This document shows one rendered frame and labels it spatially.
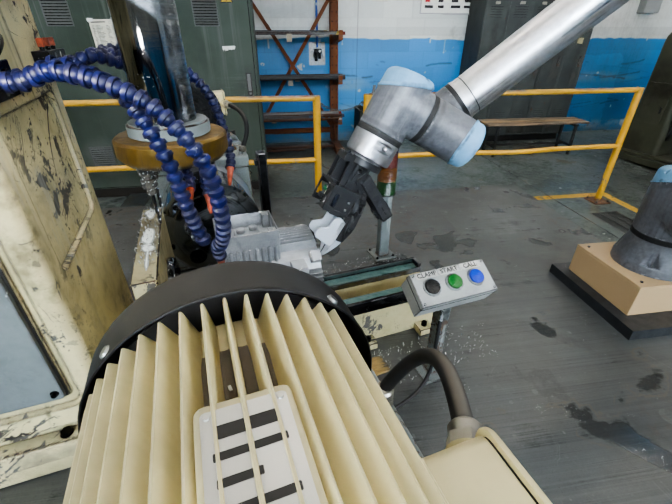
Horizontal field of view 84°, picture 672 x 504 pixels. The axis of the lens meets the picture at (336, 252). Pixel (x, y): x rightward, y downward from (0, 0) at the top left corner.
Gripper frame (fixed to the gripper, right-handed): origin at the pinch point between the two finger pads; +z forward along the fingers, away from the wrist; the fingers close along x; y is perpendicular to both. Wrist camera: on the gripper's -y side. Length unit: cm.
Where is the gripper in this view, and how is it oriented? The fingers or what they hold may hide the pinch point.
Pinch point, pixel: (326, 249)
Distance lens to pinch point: 78.5
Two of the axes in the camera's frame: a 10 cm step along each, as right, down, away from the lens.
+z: -4.7, 8.3, 3.0
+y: -8.1, -2.7, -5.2
